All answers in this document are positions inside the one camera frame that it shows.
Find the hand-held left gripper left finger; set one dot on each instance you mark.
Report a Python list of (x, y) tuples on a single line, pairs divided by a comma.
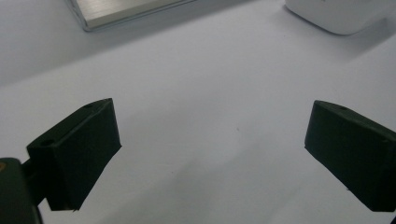
[(74, 155)]

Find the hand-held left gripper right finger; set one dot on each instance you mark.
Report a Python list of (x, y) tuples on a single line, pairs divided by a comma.
[(355, 155)]

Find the white rounded plastic object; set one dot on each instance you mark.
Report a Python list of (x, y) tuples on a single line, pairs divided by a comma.
[(339, 14)]

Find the silver metal plate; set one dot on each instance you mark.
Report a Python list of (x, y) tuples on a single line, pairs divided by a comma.
[(124, 11)]

